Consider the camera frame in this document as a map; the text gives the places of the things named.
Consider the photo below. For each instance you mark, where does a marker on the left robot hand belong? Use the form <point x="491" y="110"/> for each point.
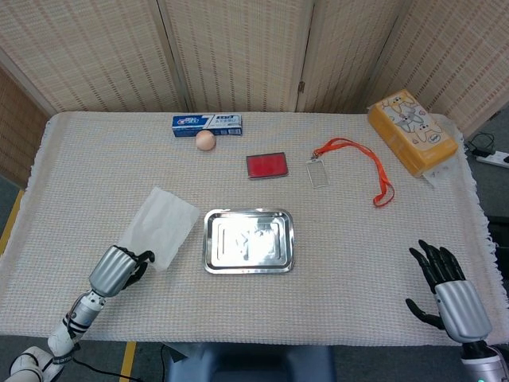
<point x="109" y="272"/>

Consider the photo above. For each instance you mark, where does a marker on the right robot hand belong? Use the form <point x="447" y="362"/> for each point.
<point x="463" y="310"/>

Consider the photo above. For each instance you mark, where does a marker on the white paper sheet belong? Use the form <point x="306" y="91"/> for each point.
<point x="163" y="227"/>

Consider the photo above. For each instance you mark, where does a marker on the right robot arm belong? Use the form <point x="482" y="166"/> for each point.
<point x="485" y="362"/>

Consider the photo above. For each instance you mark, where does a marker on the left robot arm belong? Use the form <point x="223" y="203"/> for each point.
<point x="63" y="334"/>

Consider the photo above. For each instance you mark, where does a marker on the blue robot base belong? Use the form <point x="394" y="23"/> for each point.
<point x="254" y="364"/>

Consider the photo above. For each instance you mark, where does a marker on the silver metal tray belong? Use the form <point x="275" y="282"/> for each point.
<point x="248" y="240"/>

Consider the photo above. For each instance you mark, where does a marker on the red rectangular case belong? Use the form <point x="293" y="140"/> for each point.
<point x="267" y="165"/>

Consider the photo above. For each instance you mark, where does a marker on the beige woven tablecloth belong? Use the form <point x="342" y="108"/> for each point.
<point x="254" y="310"/>

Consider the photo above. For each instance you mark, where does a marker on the white power strip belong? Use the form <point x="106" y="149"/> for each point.
<point x="493" y="160"/>

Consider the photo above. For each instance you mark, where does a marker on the beige egg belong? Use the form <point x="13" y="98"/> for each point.
<point x="205" y="140"/>

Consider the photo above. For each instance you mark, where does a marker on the blue toothpaste box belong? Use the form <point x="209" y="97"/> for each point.
<point x="187" y="123"/>

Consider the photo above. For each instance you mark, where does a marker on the yellow tissue pack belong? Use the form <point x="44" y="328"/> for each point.
<point x="413" y="131"/>

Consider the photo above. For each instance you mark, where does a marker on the clear badge holder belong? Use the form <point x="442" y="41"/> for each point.
<point x="318" y="173"/>

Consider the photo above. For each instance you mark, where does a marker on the woven folding screen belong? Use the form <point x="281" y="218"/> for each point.
<point x="238" y="51"/>

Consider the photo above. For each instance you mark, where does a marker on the brass screen hinge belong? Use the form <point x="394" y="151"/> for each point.
<point x="301" y="87"/>

